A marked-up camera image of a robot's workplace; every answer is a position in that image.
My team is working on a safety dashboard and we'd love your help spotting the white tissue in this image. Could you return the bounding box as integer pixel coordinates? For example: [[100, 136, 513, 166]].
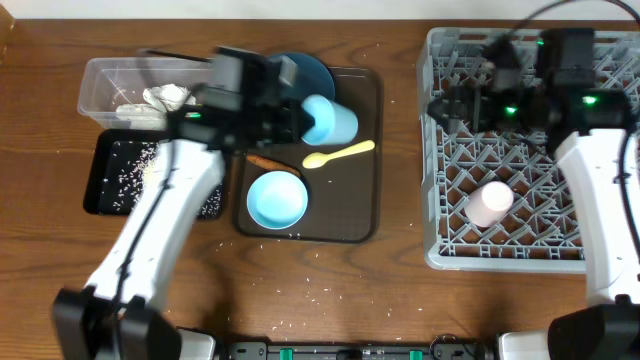
[[143, 84, 196, 112]]

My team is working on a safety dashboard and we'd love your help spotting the dark blue plate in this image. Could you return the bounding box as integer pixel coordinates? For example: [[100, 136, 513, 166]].
[[269, 52, 336, 101]]

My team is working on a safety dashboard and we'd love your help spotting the yellow plastic spoon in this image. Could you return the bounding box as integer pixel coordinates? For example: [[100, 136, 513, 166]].
[[302, 140, 376, 169]]

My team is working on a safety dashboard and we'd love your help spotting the light blue cup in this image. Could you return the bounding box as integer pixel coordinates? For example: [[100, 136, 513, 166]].
[[302, 95, 359, 146]]

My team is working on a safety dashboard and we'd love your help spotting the pink cup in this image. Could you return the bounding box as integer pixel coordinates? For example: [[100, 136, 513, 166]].
[[464, 181, 514, 228]]

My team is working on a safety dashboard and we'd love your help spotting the light blue bowl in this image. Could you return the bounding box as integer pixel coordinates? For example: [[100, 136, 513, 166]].
[[246, 171, 309, 230]]

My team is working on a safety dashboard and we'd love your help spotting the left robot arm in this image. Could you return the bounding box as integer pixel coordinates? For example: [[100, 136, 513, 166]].
[[52, 47, 312, 359]]

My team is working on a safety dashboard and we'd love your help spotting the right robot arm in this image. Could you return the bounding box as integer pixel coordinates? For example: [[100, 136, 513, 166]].
[[426, 28, 639, 359]]

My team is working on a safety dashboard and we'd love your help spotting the grey dishwasher rack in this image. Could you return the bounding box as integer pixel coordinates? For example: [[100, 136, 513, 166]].
[[416, 26, 640, 275]]

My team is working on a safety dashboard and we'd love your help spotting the orange carrot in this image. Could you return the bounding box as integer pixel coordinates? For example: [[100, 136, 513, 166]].
[[246, 154, 301, 178]]

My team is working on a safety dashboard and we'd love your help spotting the clear plastic bin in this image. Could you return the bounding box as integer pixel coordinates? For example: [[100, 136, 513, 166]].
[[77, 57, 211, 130]]

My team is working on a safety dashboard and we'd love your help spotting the white rice pile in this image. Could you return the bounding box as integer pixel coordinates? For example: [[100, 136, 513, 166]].
[[102, 142, 224, 219]]

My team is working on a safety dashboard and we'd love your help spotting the brown serving tray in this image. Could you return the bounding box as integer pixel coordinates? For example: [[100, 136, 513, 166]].
[[233, 67, 383, 243]]

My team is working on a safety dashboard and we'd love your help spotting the black rectangular tray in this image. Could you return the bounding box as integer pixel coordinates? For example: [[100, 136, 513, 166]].
[[82, 128, 226, 222]]

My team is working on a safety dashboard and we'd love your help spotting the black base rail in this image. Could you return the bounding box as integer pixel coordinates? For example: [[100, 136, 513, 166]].
[[213, 334, 500, 360]]

